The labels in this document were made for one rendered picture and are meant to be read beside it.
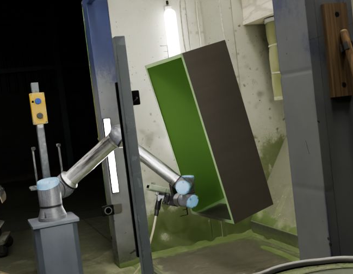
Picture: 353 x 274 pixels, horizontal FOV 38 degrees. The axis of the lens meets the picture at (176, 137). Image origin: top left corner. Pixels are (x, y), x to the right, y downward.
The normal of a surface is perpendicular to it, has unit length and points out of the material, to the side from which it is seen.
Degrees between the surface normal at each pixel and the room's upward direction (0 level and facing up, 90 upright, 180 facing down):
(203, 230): 90
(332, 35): 90
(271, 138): 90
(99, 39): 90
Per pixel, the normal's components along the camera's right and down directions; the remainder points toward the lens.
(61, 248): 0.37, 0.00
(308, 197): -0.92, 0.13
